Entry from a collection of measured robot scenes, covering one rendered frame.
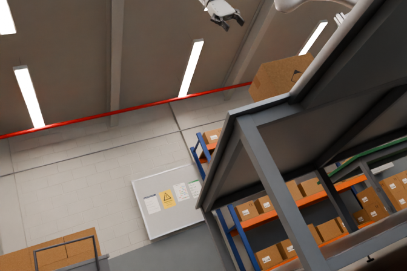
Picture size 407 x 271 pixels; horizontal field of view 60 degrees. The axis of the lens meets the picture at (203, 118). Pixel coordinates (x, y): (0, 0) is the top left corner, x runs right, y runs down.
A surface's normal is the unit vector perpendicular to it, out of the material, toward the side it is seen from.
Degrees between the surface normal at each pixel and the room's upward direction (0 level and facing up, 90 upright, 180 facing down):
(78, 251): 90
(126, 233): 90
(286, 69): 90
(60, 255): 90
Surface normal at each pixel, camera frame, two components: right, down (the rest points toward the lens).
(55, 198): 0.22, -0.50
